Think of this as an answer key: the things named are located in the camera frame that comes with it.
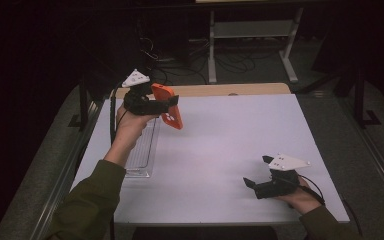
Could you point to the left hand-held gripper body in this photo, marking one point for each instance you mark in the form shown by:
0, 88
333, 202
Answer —
143, 106

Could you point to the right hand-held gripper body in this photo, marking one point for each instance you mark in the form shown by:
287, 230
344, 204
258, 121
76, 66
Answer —
278, 186

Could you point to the orange phone case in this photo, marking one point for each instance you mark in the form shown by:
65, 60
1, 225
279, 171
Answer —
175, 120

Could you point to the clear plastic tray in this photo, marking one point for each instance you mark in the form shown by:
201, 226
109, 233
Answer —
145, 150

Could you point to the person's right hand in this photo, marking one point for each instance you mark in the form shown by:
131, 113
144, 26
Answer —
301, 200

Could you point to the person's left hand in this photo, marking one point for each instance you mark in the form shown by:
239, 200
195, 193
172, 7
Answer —
126, 133

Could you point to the black metal stand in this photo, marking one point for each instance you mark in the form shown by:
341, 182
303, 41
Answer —
360, 100
83, 110

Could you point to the white metal stand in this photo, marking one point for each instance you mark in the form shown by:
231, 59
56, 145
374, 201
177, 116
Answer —
253, 29

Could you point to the metal table rail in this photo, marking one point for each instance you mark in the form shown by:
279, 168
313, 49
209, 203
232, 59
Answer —
60, 186
376, 156

